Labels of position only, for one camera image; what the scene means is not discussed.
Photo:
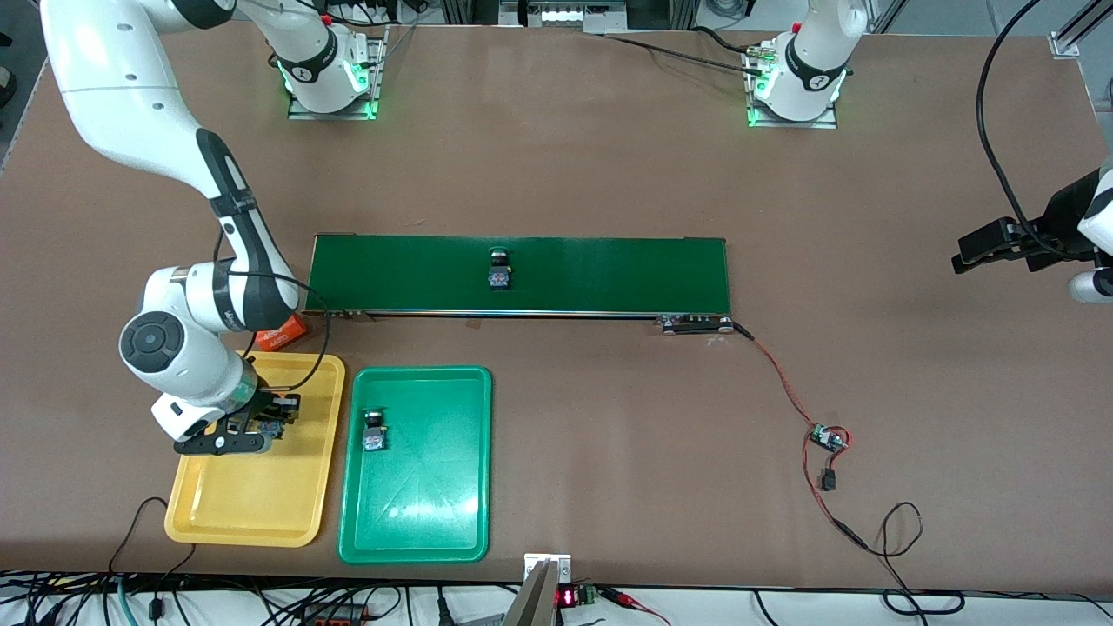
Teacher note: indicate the red digit display module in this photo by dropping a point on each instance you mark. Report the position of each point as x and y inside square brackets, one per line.
[567, 597]

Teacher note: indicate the dark shoe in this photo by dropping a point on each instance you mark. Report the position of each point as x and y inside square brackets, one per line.
[5, 87]

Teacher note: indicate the grey metal camera mount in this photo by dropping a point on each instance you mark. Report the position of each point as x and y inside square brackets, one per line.
[535, 600]

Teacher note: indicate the yellow push button switch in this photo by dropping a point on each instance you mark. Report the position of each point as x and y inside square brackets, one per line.
[276, 429]

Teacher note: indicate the green plastic tray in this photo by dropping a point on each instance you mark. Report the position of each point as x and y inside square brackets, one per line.
[435, 487]

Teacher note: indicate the green push button switch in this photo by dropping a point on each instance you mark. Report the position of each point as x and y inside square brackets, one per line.
[374, 439]
[498, 276]

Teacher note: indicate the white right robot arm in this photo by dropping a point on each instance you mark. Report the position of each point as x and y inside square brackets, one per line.
[130, 87]

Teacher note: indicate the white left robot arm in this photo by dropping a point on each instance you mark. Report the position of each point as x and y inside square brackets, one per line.
[817, 52]

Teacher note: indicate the small black connector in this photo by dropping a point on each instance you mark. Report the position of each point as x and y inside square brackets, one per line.
[828, 480]

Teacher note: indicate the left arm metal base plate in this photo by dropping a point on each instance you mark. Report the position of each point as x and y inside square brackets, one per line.
[817, 124]

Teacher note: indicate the aluminium frame profile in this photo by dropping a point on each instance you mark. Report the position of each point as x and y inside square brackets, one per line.
[1074, 30]

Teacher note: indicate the green belt conveyor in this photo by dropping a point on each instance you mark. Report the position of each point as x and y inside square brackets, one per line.
[609, 274]

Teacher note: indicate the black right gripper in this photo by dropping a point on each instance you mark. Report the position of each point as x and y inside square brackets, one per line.
[265, 406]

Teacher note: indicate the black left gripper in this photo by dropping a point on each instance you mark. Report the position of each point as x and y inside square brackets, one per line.
[1057, 224]

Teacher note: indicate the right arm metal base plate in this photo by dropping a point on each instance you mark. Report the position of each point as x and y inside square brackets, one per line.
[378, 96]

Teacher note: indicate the red clip lead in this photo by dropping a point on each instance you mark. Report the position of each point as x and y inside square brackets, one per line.
[635, 602]

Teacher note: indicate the yellow plastic tray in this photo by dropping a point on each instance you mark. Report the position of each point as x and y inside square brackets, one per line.
[252, 504]

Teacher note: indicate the small green circuit board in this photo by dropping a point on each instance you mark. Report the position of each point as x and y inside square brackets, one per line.
[826, 437]

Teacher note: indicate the grey metal equipment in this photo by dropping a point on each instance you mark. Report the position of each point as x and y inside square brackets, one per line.
[556, 13]

